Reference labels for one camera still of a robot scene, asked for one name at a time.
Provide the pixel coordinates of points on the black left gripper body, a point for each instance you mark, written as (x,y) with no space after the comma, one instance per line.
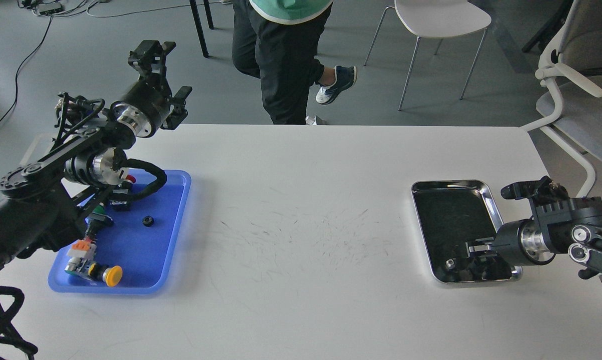
(145,108)

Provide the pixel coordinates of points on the red push button switch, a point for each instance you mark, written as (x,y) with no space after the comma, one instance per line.
(123,188)

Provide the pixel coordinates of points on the small silver nut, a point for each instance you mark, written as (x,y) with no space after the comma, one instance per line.
(450,264)

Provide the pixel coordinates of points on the white office chair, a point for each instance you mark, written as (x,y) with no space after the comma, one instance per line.
(570,68)

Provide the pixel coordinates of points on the silver metal tray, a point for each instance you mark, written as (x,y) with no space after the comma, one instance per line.
(452,213)

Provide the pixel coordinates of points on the white metal chair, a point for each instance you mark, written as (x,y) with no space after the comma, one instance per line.
(437,19)

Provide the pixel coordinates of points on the black table leg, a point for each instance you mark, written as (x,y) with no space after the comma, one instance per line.
(193,4)

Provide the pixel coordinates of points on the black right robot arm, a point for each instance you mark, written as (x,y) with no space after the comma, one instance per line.
(559,225)

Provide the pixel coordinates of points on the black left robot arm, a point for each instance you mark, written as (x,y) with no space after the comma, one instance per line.
(51,203)

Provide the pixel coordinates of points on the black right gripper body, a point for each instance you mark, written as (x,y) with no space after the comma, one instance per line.
(521,243)

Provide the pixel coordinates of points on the seated person in black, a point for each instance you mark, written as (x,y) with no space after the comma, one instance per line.
(276,41)

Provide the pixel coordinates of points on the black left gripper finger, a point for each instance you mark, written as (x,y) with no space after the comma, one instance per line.
(179,112)
(149,60)

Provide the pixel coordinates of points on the green push button switch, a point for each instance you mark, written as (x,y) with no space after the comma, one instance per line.
(101,208)

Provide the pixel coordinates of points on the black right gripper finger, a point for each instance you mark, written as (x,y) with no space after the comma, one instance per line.
(480,245)
(484,258)

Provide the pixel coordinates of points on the blue plastic tray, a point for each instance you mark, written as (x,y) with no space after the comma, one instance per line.
(144,253)

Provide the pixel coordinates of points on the yellow push button switch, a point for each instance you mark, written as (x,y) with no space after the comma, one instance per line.
(82,263)

